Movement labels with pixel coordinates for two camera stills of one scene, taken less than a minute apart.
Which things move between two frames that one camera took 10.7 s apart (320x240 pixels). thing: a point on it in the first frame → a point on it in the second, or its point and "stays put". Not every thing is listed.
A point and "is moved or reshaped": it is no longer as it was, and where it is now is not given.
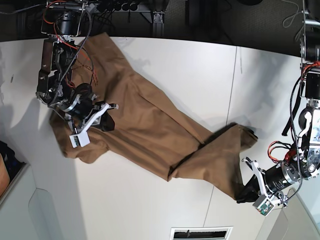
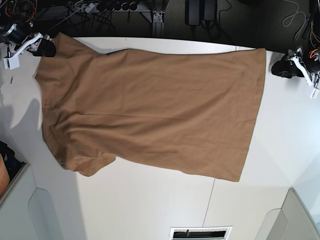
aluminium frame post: [158, 24] stays put
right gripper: [267, 181] → [287, 68]
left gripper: [82, 112] → [20, 35]
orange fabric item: [4, 177] stays put
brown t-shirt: [147, 129] is moved or reshaped
